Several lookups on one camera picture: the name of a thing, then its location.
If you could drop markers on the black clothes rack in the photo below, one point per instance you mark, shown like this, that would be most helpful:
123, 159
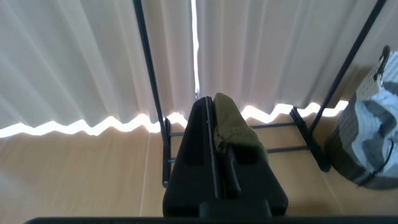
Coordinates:
146, 46

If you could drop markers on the green long-sleeved shirt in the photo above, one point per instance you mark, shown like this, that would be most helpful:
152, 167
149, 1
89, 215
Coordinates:
230, 124

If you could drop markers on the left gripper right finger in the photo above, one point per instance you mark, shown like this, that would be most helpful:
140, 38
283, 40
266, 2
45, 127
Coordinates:
258, 186

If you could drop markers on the beige curtain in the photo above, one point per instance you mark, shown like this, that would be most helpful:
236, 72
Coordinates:
77, 62

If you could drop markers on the white laundry basket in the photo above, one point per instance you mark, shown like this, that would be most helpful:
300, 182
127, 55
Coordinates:
368, 85

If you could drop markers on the pale grey shorts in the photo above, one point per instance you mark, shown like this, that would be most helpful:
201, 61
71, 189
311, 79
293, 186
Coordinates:
373, 124

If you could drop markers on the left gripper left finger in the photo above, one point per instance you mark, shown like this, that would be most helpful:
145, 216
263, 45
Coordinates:
192, 174

